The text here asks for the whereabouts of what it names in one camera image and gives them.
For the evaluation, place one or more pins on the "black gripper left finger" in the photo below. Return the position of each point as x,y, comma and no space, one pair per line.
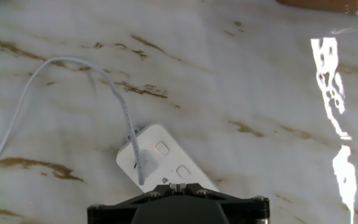
160,190

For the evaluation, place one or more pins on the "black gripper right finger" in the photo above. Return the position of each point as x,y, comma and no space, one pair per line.
200,190

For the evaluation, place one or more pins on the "white power strip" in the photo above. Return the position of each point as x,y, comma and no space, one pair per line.
172,158

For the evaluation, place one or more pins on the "cardboard box with orange tape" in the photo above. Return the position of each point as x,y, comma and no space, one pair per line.
328,6

